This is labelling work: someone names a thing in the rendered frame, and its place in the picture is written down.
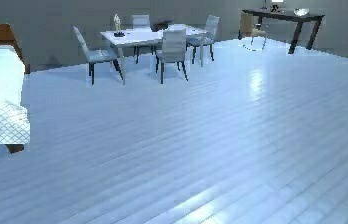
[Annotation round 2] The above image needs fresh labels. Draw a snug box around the grey dining chair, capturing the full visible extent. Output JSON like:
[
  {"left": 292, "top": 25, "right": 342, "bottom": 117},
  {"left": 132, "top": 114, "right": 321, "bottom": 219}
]
[
  {"left": 154, "top": 28, "right": 189, "bottom": 85},
  {"left": 185, "top": 14, "right": 222, "bottom": 65},
  {"left": 72, "top": 25, "right": 124, "bottom": 86},
  {"left": 130, "top": 14, "right": 157, "bottom": 65}
]

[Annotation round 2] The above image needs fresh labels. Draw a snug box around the white dining table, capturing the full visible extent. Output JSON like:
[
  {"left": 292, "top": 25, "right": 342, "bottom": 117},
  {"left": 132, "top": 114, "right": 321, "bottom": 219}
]
[{"left": 100, "top": 23, "right": 208, "bottom": 86}]

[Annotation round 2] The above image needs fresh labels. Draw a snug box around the dark bowl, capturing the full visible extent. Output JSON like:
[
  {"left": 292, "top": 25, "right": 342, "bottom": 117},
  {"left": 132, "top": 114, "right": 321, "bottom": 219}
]
[{"left": 151, "top": 18, "right": 175, "bottom": 33}]

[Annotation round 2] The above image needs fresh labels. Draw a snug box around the white statuette on black base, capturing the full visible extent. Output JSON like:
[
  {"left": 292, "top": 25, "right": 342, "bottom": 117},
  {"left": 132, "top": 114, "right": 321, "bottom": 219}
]
[{"left": 112, "top": 13, "right": 126, "bottom": 38}]

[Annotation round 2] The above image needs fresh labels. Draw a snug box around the dark wooden desk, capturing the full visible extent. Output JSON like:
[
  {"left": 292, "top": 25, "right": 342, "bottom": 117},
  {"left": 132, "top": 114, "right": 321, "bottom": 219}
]
[{"left": 237, "top": 8, "right": 326, "bottom": 55}]

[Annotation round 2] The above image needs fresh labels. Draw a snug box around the small black desk lamp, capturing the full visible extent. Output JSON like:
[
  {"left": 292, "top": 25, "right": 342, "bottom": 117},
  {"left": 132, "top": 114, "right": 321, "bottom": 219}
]
[{"left": 269, "top": 0, "right": 286, "bottom": 14}]

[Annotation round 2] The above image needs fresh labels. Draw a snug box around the glass bowl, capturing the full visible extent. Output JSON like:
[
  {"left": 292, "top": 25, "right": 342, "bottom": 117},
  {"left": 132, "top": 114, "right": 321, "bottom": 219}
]
[{"left": 293, "top": 7, "right": 311, "bottom": 17}]

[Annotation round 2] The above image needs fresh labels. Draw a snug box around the white bed with wooden frame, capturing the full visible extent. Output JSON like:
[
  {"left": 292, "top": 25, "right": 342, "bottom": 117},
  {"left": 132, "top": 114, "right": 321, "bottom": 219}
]
[{"left": 0, "top": 23, "right": 32, "bottom": 155}]

